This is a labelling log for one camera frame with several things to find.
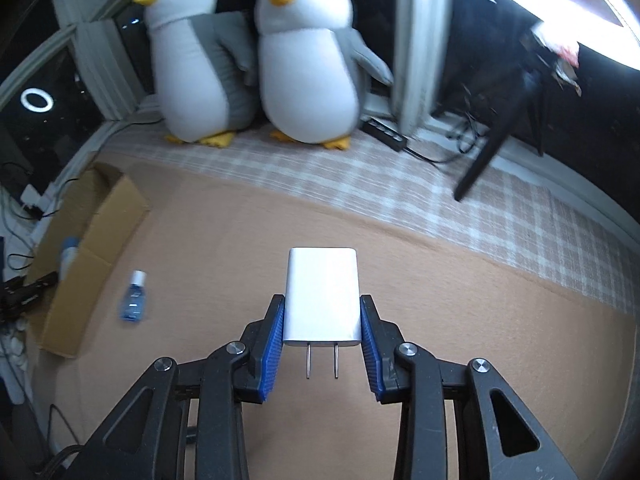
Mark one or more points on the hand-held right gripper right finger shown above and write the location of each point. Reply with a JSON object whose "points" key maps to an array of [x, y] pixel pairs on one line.
{"points": [[370, 350]]}

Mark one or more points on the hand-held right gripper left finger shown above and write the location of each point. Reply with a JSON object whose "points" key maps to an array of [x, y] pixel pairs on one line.
{"points": [[272, 350]]}

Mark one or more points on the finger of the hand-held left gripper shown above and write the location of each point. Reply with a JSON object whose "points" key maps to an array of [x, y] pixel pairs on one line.
{"points": [[42, 282]]}

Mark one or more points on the white spray can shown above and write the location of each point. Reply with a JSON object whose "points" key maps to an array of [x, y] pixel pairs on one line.
{"points": [[69, 257]]}

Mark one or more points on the brown cardboard box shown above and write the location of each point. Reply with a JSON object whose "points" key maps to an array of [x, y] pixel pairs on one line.
{"points": [[90, 270]]}

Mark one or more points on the white wall charger plug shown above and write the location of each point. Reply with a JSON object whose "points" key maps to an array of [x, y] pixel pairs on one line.
{"points": [[322, 295]]}

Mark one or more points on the person's left hand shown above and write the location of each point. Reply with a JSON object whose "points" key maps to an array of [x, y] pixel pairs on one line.
{"points": [[11, 345]]}

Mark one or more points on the white plugged charger block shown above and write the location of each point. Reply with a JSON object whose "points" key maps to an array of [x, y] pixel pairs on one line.
{"points": [[31, 194]]}

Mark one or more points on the small clear blue bottle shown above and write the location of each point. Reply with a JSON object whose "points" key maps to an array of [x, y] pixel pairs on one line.
{"points": [[132, 302]]}

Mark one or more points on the checked beige mat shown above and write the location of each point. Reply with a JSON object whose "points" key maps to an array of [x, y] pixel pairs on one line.
{"points": [[400, 200]]}

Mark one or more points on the black tripod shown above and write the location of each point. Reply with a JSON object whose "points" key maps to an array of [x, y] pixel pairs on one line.
{"points": [[480, 170]]}

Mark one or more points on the large penguin plush toy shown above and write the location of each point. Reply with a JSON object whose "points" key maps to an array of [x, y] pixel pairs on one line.
{"points": [[190, 75]]}

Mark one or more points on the small penguin plush toy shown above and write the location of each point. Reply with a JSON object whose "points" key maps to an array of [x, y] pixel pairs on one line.
{"points": [[310, 85]]}

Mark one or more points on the white window frame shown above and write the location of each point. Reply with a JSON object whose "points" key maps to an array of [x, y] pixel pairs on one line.
{"points": [[417, 35]]}

